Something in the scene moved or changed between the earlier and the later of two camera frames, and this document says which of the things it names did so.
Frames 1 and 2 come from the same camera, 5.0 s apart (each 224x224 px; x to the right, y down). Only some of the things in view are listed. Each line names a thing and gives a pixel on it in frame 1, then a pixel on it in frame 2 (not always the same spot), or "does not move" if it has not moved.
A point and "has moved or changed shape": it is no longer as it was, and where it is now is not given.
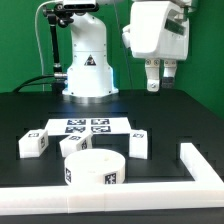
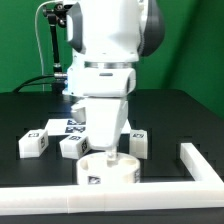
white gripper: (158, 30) → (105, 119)
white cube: (138, 144) does not move
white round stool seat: (95, 166) has moved or changed shape
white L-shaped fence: (206, 190) does not move
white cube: (33, 144) does not move
